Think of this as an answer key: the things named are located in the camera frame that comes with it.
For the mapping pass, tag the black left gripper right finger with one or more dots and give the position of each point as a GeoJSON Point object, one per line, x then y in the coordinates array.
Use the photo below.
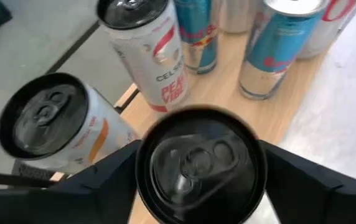
{"type": "Point", "coordinates": [305, 199]}

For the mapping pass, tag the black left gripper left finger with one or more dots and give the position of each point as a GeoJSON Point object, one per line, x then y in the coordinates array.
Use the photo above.
{"type": "Point", "coordinates": [103, 196]}

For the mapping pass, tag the Celsius can with orange swoosh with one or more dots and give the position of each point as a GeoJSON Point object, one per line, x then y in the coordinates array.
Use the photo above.
{"type": "Point", "coordinates": [103, 137]}

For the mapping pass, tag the white Celsius can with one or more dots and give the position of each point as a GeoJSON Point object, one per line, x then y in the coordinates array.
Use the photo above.
{"type": "Point", "coordinates": [199, 168]}

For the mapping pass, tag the Celsius Peach Vibe can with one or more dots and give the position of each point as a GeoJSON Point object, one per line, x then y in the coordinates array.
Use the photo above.
{"type": "Point", "coordinates": [153, 62]}

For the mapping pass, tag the blue silver Red Bull can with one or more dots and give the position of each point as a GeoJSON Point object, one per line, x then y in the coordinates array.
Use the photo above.
{"type": "Point", "coordinates": [199, 37]}
{"type": "Point", "coordinates": [274, 46]}

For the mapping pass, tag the wooden board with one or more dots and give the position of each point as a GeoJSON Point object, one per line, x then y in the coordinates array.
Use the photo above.
{"type": "Point", "coordinates": [221, 102]}

